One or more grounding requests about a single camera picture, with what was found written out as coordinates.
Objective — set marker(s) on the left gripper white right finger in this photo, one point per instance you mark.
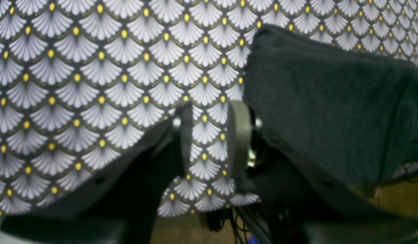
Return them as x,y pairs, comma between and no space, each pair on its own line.
301,203

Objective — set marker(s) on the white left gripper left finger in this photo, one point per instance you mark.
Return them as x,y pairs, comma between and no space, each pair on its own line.
119,204

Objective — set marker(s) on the dark grey T-shirt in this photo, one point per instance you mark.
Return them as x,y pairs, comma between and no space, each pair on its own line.
353,114

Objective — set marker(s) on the fan-patterned table cloth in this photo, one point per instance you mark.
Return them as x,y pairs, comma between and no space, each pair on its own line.
82,80

